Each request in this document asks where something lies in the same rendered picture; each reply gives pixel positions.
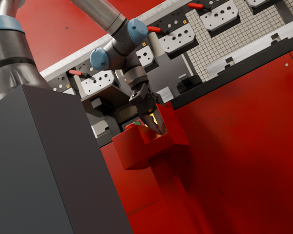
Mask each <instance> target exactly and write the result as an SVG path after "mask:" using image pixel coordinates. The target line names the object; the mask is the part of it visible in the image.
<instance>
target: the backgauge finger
mask: <svg viewBox="0 0 293 234"><path fill-rule="evenodd" d="M179 79H180V80H181V82H179V83H178V86H176V88H177V90H178V92H179V93H180V94H183V93H185V92H187V91H188V90H190V89H192V88H194V87H196V86H198V85H200V84H202V83H203V81H202V80H201V78H200V76H199V75H193V76H191V77H188V76H187V75H186V74H183V75H181V76H180V77H179Z"/></svg>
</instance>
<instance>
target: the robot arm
mask: <svg viewBox="0 0 293 234"><path fill-rule="evenodd" d="M25 1H26V0H0V100H1V99H2V98H3V97H5V96H6V95H7V94H9V93H10V92H12V91H13V90H14V89H16V88H17V87H18V86H20V85H21V84H23V85H29V86H34V87H39V88H43V89H48V90H53V88H52V87H51V86H50V85H49V83H48V82H47V81H46V80H45V79H44V78H43V77H42V75H41V74H40V73H39V71H38V69H37V66H36V63H35V61H34V58H33V56H32V53H31V50H30V47H29V45H28V42H27V39H26V37H25V32H24V31H23V29H22V27H21V25H20V23H19V21H18V20H16V19H15V17H16V14H17V11H18V9H19V8H21V7H22V6H23V5H24V4H25ZM70 1H71V2H72V3H73V4H75V5H76V6H77V7H78V8H79V9H80V10H81V11H82V12H84V13H85V14H86V15H87V16H88V17H89V18H91V19H92V20H93V21H94V22H95V23H96V24H98V25H99V26H100V27H101V28H102V29H103V30H105V31H106V32H107V33H108V34H109V35H110V36H112V37H113V39H112V40H111V41H110V42H109V43H108V44H107V45H106V46H105V47H104V48H97V49H94V50H93V51H92V53H91V56H90V62H91V65H92V67H93V68H94V69H96V70H98V71H109V70H121V71H122V73H123V75H124V77H125V79H126V80H125V81H126V82H127V83H128V85H129V86H130V88H131V90H134V92H133V94H132V96H131V98H130V100H129V102H130V103H131V105H132V106H135V105H136V106H137V108H138V110H137V112H138V115H139V118H140V119H141V121H142V122H143V123H144V124H145V125H146V126H147V127H149V128H150V129H151V130H152V131H154V132H155V133H156V134H158V135H160V136H162V135H164V134H165V129H166V127H165V124H164V122H163V119H162V117H161V115H160V113H159V111H158V108H157V106H156V103H157V104H160V105H163V106H165V104H164V102H163V100H162V98H161V96H160V94H158V93H154V92H153V90H152V88H151V86H150V84H149V80H148V78H147V74H146V72H145V70H144V68H143V66H142V64H141V62H140V60H139V58H138V56H137V54H136V51H135V49H136V48H137V47H138V46H139V45H141V43H142V42H143V41H144V40H145V39H146V38H147V37H148V29H147V27H146V25H145V24H144V23H143V22H142V21H141V20H138V19H136V18H134V19H131V20H128V19H127V18H126V17H125V16H124V15H123V14H121V13H120V12H119V11H118V10H117V9H116V8H115V7H114V6H112V5H111V4H110V3H109V2H108V1H107V0H70ZM161 101H162V102H161ZM152 114H153V116H154V117H153V116H151V115H152ZM154 118H156V120H157V124H158V125H157V124H156V123H155V122H154ZM158 126H159V128H160V129H158Z"/></svg>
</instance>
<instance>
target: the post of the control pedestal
mask: <svg viewBox="0 0 293 234"><path fill-rule="evenodd" d="M148 163H149V165H150V167H151V170H152V172H153V174H154V177H155V179H156V181H157V184H158V186H159V188H160V190H161V193H162V195H163V197H164V200H165V202H166V205H167V207H168V209H169V212H170V214H171V216H172V219H173V221H174V223H175V225H176V228H177V230H178V232H179V234H204V232H203V230H202V228H201V225H200V223H199V221H198V218H197V216H196V214H195V212H194V209H193V207H192V205H191V203H190V201H189V199H188V196H187V194H186V192H185V190H184V187H183V185H182V183H181V181H180V178H179V176H178V174H177V172H176V169H175V167H174V165H173V162H172V160H171V158H170V156H169V155H168V154H162V155H160V156H158V157H156V158H154V159H152V160H150V161H148Z"/></svg>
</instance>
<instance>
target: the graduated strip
mask: <svg viewBox="0 0 293 234"><path fill-rule="evenodd" d="M177 1H179V0H166V1H164V2H162V3H161V4H159V5H157V6H156V7H154V8H152V9H150V10H149V11H147V12H145V13H143V14H142V15H140V16H138V17H136V19H138V20H141V21H144V20H146V19H148V18H149V17H151V16H153V15H155V14H156V13H158V12H160V11H162V10H163V9H165V8H167V7H169V6H170V5H172V4H174V3H176V2H177ZM112 38H113V37H112V36H110V35H109V34H107V35H105V36H103V37H101V38H100V39H98V40H96V41H94V42H93V43H91V44H89V45H87V46H85V47H84V48H82V49H80V50H78V51H77V52H75V53H73V54H71V55H70V56H68V57H66V58H64V59H63V60H61V61H59V62H58V63H56V64H54V65H52V66H50V67H48V68H47V69H45V70H43V71H42V72H40V74H41V75H42V77H45V76H47V75H49V74H50V73H52V72H54V71H56V70H57V69H59V68H61V67H63V66H65V65H66V64H68V63H70V62H72V61H73V60H75V59H77V58H79V57H80V56H82V55H84V54H86V53H87V52H89V51H91V50H93V49H94V48H96V47H98V46H100V45H102V44H104V43H105V42H107V41H109V40H111V39H112Z"/></svg>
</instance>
